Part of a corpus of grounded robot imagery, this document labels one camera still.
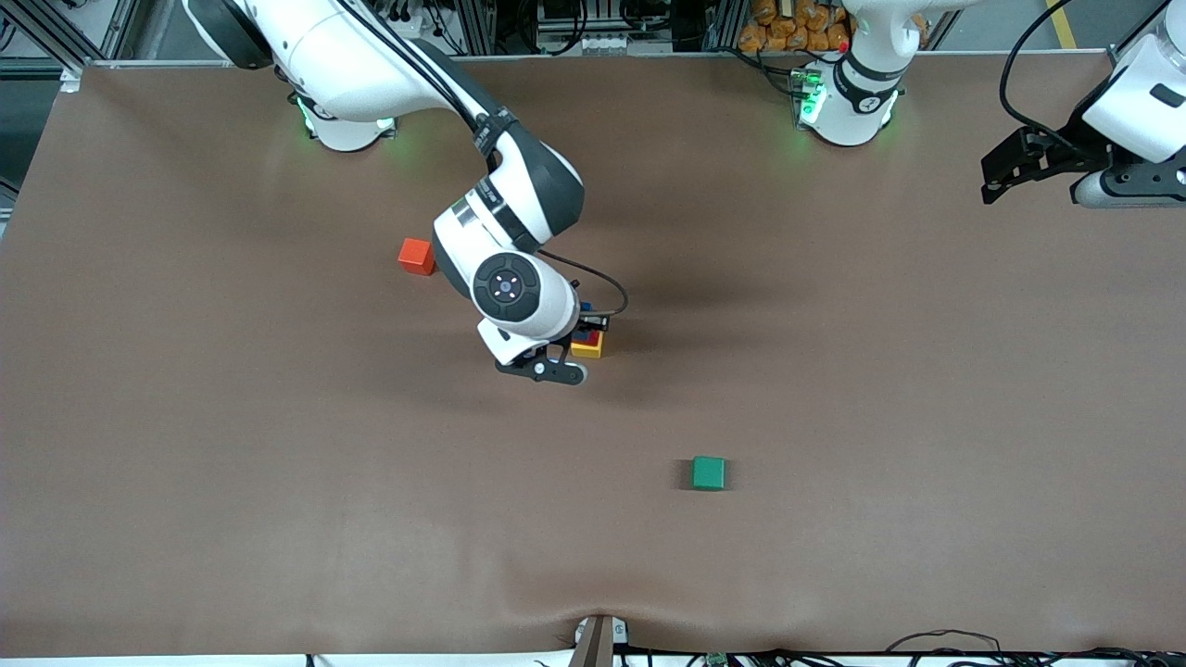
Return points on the green block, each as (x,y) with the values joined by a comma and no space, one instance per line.
(709,472)

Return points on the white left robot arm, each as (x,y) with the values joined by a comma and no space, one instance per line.
(852,111)

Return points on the metal table clamp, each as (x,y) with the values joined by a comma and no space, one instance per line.
(598,641)

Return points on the white power strip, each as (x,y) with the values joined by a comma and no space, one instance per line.
(398,18)

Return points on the orange block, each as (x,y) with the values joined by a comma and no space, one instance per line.
(415,257)

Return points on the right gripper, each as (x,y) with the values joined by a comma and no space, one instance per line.
(584,326)

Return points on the red block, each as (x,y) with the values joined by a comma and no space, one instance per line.
(591,336)

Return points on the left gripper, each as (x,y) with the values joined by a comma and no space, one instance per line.
(1064,148)

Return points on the yellow block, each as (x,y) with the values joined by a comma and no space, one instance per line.
(589,350)

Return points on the white terminal block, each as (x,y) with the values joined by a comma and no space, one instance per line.
(604,43)

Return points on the table cover mat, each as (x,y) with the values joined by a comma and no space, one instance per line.
(593,556)

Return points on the aluminium frame post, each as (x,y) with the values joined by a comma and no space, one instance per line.
(56,28)
(1123,54)

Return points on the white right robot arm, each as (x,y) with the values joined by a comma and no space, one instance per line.
(371,65)

